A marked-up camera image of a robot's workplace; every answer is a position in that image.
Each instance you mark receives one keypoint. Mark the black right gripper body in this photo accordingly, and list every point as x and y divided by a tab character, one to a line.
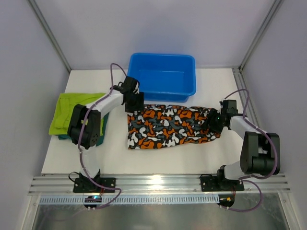
214	120

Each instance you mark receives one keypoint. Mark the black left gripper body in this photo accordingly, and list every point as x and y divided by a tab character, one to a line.
134	105

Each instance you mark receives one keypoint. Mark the orange black patterned shorts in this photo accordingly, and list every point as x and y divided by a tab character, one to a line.
162	126

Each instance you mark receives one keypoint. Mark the lime green shorts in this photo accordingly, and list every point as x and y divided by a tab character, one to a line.
64	108

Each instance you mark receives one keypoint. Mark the dark green shorts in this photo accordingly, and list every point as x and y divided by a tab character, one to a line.
103	131

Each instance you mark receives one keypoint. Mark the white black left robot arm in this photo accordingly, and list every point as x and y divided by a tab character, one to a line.
85	127

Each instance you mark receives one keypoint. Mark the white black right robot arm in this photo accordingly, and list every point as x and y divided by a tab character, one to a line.
259	157

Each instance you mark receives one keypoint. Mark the blue plastic bin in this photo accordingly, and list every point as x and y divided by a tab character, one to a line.
164	77

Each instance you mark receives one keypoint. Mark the right controller board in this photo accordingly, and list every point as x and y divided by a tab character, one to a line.
226	201

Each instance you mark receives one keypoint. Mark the controller board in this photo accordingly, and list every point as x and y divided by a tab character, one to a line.
226	201
92	202

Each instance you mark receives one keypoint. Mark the left controller board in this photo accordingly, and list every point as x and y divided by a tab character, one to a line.
92	202

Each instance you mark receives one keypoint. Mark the right side aluminium rail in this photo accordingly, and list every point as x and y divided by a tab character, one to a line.
241	84

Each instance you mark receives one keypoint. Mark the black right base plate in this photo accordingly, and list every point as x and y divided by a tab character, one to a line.
210	183

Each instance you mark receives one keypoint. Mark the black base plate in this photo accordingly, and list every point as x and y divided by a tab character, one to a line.
82	184
210	183

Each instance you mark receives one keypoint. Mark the aluminium mounting rail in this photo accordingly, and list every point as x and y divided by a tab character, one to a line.
60	184

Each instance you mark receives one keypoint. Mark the grey slotted cable duct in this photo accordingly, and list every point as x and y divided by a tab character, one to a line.
132	199

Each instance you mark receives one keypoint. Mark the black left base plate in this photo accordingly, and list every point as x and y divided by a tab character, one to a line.
82	184

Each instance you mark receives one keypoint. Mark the right aluminium frame post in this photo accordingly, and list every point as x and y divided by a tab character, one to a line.
261	31

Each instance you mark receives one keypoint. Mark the aluminium frame post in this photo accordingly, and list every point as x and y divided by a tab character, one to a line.
261	31
47	30

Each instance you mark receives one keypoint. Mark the left aluminium frame post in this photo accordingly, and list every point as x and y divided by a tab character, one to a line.
47	30

